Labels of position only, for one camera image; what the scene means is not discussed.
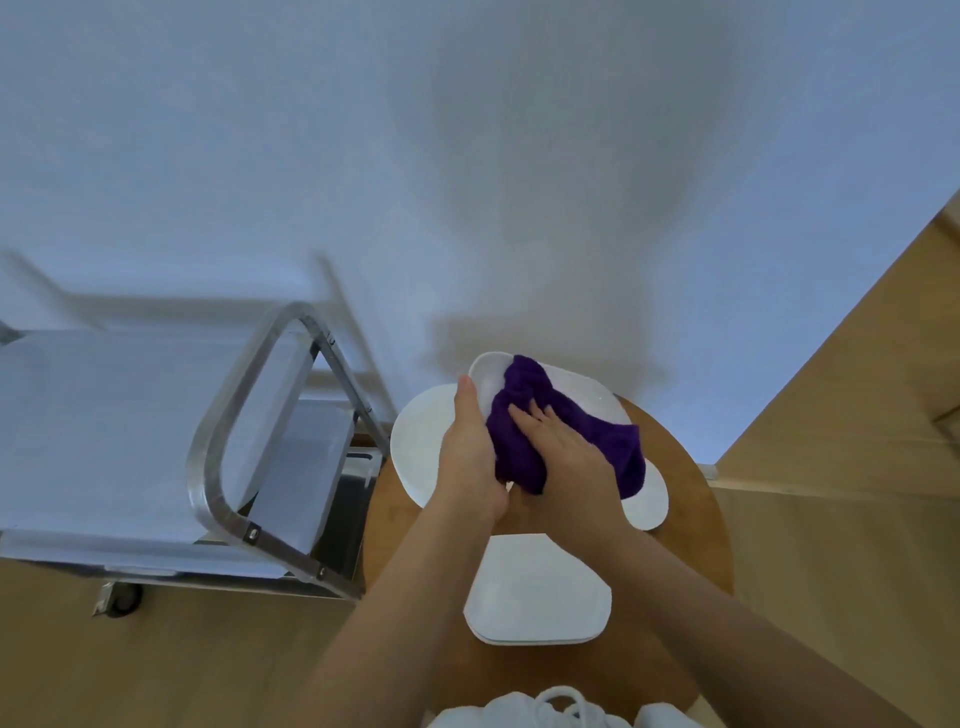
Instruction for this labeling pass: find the round wooden side table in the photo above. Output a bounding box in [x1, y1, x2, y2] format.
[362, 393, 735, 721]

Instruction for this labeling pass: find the person's left hand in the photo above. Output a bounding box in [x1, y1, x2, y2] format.
[434, 374, 513, 528]

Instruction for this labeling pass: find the steel three-tier cart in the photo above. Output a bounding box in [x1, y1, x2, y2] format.
[0, 301, 391, 619]

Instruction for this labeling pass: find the person's white garment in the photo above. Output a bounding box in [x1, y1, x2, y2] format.
[427, 686, 706, 728]

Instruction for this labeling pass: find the person's left forearm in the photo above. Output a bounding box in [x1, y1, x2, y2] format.
[288, 494, 504, 728]

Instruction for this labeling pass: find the person's right hand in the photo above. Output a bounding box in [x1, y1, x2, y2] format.
[508, 398, 630, 558]

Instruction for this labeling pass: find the purple cleaning cloth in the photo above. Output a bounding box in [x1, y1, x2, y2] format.
[485, 354, 648, 502]

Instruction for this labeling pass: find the white drawstring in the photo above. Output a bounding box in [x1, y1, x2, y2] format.
[532, 685, 595, 728]

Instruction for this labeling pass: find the white oblong serving plate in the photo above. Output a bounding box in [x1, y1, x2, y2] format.
[467, 350, 635, 451]
[462, 533, 613, 648]

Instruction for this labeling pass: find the stack of white rectangular plates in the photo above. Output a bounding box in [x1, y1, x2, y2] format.
[620, 458, 670, 532]

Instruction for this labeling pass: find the person's right forearm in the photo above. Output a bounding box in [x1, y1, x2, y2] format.
[592, 524, 901, 728]

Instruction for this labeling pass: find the stack of white round plates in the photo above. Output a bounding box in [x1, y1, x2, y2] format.
[389, 382, 460, 510]

